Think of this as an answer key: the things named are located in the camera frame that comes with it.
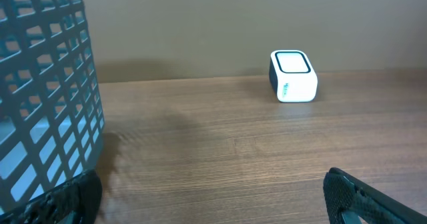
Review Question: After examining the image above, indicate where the grey plastic shopping basket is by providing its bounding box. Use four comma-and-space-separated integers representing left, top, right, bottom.
1, 0, 105, 213

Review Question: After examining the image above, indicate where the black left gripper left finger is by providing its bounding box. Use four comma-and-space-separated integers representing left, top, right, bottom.
1, 169, 103, 224

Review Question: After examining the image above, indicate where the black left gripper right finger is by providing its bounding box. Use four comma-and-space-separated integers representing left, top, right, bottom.
323, 167, 426, 224

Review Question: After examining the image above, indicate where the white barcode scanner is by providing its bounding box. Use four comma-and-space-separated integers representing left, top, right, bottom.
269, 50, 318, 103

